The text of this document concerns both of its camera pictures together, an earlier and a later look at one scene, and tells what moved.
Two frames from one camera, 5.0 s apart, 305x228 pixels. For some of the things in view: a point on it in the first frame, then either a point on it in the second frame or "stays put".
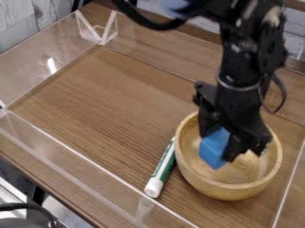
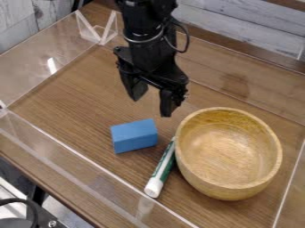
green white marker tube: (158, 179) stays put
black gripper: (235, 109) to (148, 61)
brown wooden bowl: (243, 177) stays put
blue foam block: (211, 147) to (135, 136)
